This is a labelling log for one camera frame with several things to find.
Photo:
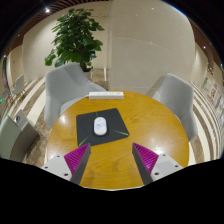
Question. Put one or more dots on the grey shell chair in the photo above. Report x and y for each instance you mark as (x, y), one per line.
(176, 96)
(65, 86)

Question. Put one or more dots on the white chair with thin legs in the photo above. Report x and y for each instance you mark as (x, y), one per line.
(19, 83)

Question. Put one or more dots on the large green potted plant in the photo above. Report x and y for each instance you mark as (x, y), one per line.
(75, 36)

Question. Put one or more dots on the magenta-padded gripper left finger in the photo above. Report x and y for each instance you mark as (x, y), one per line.
(77, 159)

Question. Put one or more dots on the grey-green armchair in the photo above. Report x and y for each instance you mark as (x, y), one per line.
(15, 136)

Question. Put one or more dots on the poster stand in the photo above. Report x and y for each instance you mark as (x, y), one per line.
(213, 92)

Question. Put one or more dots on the white cartoon-print computer mouse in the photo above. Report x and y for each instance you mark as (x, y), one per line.
(100, 126)

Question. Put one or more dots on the white power strip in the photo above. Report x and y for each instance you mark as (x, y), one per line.
(106, 95)

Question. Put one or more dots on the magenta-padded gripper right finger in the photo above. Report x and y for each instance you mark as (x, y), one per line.
(147, 159)

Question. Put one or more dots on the black mouse pad green streaks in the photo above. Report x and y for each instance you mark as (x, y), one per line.
(116, 125)

